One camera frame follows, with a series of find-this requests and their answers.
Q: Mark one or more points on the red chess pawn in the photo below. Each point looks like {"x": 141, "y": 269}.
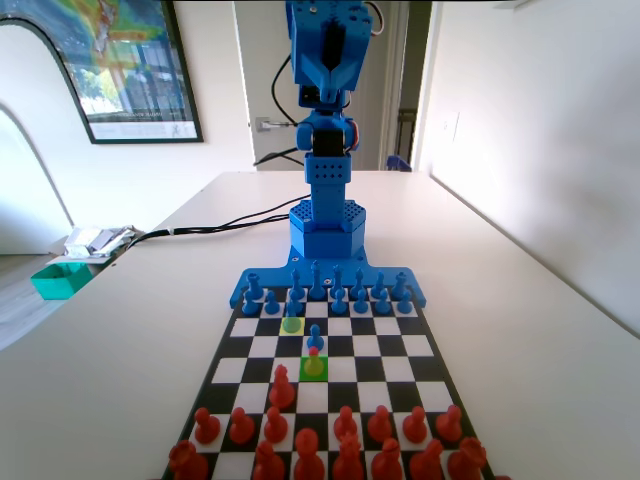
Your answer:
{"x": 241, "y": 430}
{"x": 206, "y": 430}
{"x": 313, "y": 366}
{"x": 345, "y": 427}
{"x": 275, "y": 429}
{"x": 448, "y": 427}
{"x": 380, "y": 427}
{"x": 415, "y": 428}

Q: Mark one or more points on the blue SO-100 robot arm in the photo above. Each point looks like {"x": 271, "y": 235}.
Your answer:
{"x": 327, "y": 220}

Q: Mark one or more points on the blue chess queen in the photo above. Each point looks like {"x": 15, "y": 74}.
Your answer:
{"x": 337, "y": 280}

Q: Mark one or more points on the blue chess bishop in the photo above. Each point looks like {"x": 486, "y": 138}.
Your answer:
{"x": 359, "y": 281}
{"x": 296, "y": 285}

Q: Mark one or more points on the blue chess pawn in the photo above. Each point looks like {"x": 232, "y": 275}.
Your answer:
{"x": 270, "y": 305}
{"x": 382, "y": 305}
{"x": 249, "y": 306}
{"x": 404, "y": 305}
{"x": 360, "y": 305}
{"x": 339, "y": 304}
{"x": 314, "y": 341}
{"x": 288, "y": 296}

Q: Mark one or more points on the blue chess rook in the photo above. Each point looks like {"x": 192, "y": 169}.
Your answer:
{"x": 398, "y": 285}
{"x": 253, "y": 290}

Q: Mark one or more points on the red chess bishop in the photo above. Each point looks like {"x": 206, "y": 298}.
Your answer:
{"x": 267, "y": 465}
{"x": 387, "y": 465}

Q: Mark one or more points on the red chess knight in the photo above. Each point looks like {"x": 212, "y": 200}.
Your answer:
{"x": 426, "y": 465}

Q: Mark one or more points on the red chess rook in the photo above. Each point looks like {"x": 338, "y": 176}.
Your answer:
{"x": 187, "y": 462}
{"x": 467, "y": 460}

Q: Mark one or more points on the small blue object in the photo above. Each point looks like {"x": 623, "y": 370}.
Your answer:
{"x": 398, "y": 163}

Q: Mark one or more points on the black and white chessboard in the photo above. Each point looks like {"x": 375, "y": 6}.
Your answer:
{"x": 367, "y": 345}

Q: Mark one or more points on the advanced red pawn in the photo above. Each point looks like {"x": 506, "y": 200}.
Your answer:
{"x": 281, "y": 392}

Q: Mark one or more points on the white door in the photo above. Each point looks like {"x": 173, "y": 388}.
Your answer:
{"x": 255, "y": 75}

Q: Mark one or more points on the crumpled white papers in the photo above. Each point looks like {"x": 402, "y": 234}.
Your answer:
{"x": 95, "y": 240}

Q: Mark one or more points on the framed poster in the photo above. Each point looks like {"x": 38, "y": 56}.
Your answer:
{"x": 140, "y": 75}

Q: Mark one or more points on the green plastic box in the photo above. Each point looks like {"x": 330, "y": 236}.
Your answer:
{"x": 60, "y": 282}

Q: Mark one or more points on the white curved panel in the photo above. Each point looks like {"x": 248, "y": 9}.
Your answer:
{"x": 30, "y": 150}

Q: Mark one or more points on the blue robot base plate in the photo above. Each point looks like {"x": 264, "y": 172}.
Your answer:
{"x": 280, "y": 280}

